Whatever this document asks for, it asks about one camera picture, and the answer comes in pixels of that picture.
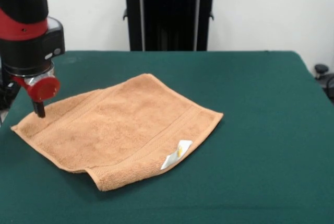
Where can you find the black equipment stack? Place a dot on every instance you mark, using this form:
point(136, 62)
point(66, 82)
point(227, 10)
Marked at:
point(6, 96)

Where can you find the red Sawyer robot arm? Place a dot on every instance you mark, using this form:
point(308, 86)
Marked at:
point(23, 25)

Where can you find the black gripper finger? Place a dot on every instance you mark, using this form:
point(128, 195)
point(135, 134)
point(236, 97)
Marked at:
point(39, 109)

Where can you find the dark green table cloth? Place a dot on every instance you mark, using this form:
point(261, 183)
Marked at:
point(261, 182)

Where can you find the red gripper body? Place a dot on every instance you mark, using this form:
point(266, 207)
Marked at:
point(44, 89)

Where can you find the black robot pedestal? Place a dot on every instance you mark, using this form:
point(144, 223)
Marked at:
point(169, 20)

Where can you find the orange terry towel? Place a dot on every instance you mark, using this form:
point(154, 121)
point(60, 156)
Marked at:
point(117, 135)

